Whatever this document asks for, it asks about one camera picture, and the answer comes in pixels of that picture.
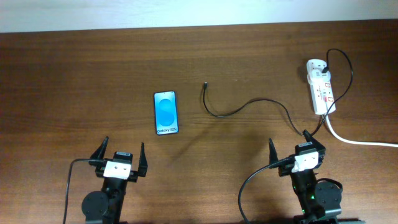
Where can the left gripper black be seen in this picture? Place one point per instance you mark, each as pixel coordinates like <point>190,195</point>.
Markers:
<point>141,168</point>

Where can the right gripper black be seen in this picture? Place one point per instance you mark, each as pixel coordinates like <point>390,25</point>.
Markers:
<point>321,149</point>

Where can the blue Galaxy smartphone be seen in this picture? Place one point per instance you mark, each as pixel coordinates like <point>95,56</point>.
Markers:
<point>166,114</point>

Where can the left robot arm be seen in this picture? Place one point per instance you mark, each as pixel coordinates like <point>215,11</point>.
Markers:
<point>105,206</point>

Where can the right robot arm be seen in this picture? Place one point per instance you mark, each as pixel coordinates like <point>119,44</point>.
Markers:
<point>319,198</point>

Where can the white USB charger plug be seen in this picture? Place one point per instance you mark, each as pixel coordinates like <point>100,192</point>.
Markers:
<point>315,73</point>

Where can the white power strip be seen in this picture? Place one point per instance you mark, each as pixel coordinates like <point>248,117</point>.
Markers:
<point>322,98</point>

